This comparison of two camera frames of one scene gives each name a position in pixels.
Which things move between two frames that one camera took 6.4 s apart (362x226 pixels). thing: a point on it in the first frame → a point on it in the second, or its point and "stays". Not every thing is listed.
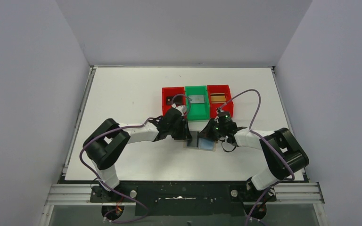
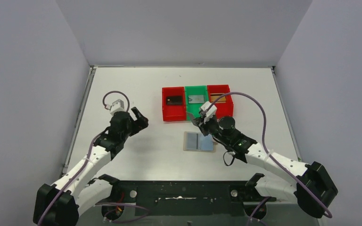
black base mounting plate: [184, 197] stays
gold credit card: [219, 98] stays
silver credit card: [197, 99] stays
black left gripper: [184, 128] → [134, 124]
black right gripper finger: [209, 131] → [198, 122]
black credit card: [177, 100] stays
